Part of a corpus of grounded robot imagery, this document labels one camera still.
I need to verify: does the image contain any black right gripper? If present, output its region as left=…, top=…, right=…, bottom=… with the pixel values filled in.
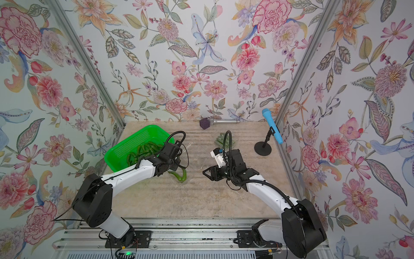
left=204, top=163, right=238, bottom=182

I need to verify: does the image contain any curved green pepper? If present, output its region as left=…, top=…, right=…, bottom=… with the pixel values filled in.
left=126, top=142, right=162, bottom=166

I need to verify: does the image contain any clear pepper clamshell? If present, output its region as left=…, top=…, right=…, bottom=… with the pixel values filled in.
left=215, top=133, right=236, bottom=150

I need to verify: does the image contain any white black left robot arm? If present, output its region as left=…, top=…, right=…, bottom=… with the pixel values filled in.
left=72, top=141, right=182, bottom=239

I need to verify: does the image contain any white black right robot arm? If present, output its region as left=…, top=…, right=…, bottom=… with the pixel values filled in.
left=203, top=148, right=327, bottom=259

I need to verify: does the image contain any green plastic basket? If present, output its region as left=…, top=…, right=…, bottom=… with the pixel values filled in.
left=104, top=125, right=170, bottom=172

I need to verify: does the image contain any black microphone stand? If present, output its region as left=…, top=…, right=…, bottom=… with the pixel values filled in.
left=254, top=127, right=274, bottom=156

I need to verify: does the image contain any blue microphone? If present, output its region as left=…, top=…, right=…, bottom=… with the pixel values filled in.
left=262, top=109, right=284, bottom=144

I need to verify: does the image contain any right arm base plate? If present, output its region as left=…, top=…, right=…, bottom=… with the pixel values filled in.
left=233, top=230, right=283, bottom=249

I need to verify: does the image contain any aluminium rail frame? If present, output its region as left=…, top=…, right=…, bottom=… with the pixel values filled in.
left=51, top=216, right=334, bottom=259

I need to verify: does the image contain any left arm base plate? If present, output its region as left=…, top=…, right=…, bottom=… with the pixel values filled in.
left=105, top=231, right=153, bottom=249

